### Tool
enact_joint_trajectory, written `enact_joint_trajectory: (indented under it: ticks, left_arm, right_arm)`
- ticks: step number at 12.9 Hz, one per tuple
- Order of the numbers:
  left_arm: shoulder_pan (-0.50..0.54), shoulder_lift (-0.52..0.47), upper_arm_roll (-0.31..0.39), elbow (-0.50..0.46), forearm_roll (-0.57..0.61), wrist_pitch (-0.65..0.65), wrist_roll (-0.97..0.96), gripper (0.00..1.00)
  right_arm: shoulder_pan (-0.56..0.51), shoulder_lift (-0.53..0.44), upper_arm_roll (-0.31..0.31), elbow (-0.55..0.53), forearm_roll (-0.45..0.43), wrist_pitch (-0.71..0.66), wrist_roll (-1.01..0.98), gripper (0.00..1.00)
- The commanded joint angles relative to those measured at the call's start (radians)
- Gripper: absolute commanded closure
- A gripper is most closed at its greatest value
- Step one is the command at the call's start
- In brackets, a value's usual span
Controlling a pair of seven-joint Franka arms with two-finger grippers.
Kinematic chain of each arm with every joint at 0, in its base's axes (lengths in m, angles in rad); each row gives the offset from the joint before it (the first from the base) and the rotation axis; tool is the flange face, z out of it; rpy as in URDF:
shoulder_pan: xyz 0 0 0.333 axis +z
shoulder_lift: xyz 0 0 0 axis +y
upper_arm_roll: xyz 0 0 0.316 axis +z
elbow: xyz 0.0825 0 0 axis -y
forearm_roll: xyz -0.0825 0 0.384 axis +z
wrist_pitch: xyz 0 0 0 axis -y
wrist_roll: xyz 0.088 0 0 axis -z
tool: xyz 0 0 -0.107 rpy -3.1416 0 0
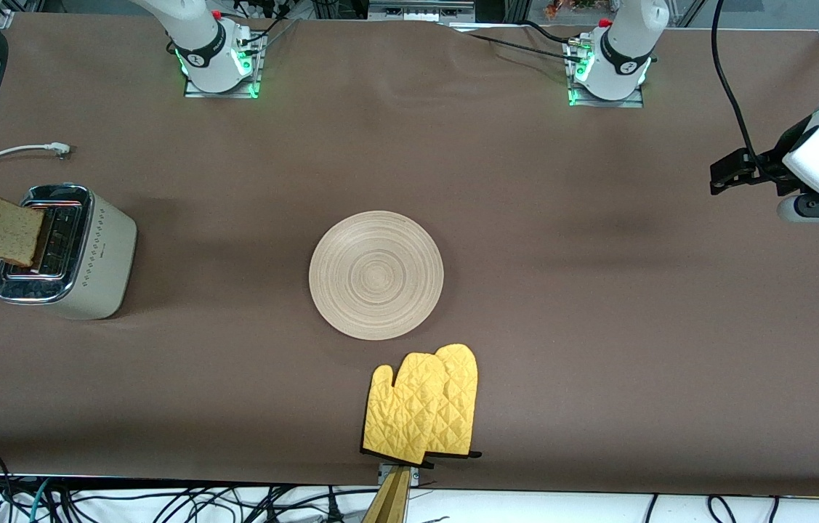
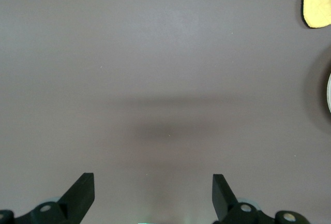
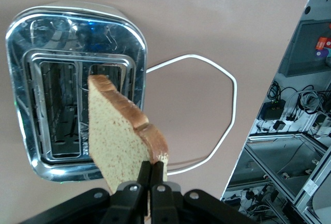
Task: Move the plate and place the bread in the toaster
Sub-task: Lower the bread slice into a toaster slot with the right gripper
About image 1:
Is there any white toaster power cable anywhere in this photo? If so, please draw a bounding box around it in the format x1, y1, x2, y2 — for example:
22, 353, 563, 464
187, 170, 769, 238
0, 143, 72, 286

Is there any small metal bracket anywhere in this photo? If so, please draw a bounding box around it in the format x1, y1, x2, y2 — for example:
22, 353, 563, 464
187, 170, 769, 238
378, 463, 421, 487

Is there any yellow quilted oven mitt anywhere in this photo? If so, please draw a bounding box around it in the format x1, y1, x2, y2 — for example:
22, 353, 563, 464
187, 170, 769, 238
427, 343, 483, 460
360, 352, 448, 466

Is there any thick black hanging cable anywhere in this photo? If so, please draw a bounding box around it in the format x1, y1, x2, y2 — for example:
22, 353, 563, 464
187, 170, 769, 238
711, 0, 777, 179

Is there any round light wooden plate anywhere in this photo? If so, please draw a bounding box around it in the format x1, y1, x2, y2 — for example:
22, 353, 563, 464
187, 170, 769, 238
309, 211, 445, 341

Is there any teal cable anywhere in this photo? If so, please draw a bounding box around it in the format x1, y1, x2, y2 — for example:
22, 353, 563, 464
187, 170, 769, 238
30, 478, 52, 523

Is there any brown table cover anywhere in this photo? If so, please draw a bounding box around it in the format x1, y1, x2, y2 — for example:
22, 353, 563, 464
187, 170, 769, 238
0, 11, 819, 502

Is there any wooden beam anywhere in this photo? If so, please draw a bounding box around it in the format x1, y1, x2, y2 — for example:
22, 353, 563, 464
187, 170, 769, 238
362, 466, 411, 523

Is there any aluminium frame profile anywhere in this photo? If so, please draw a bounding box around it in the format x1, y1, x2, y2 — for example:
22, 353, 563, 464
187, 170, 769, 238
0, 0, 47, 30

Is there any beige chrome two-slot toaster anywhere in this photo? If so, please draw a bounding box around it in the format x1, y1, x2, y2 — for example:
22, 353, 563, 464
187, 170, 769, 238
0, 183, 138, 321

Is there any grey equipment box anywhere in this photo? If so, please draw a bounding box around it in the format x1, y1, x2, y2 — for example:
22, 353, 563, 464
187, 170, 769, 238
368, 0, 476, 21

